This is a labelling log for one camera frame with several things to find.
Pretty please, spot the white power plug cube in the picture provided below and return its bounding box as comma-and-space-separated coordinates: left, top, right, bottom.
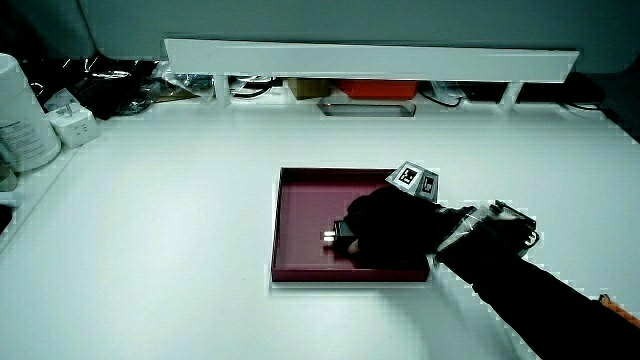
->
45, 102, 102, 149

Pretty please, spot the orange strap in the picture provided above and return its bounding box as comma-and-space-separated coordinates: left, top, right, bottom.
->
598, 293, 640, 330

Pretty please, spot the brown cardboard box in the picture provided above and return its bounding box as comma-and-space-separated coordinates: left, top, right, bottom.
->
286, 78, 332, 101

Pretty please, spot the black plastic bag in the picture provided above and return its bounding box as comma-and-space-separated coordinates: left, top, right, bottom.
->
27, 53, 162, 121

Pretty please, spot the white desk shelf riser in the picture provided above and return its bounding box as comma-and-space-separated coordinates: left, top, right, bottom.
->
163, 38, 581, 112

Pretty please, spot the dark red square plate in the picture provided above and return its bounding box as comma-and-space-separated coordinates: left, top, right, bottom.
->
271, 167, 432, 284

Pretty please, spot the person's right hand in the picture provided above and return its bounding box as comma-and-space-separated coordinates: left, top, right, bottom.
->
343, 160, 477, 269

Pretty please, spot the black wrist sensor module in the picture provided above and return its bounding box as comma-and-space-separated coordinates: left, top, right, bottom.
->
469, 199, 542, 258

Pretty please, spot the black charger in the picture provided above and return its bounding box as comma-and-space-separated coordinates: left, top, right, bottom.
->
322, 219, 358, 254

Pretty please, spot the white cylindrical container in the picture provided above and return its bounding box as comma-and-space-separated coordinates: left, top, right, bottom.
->
0, 52, 63, 174

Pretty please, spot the orange box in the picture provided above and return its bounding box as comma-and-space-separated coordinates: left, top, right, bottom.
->
333, 79, 419, 101

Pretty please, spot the black cable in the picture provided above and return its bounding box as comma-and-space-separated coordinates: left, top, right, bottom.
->
418, 88, 464, 109

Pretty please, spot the clear plastic bag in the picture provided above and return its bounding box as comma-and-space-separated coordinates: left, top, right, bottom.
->
151, 60, 217, 102

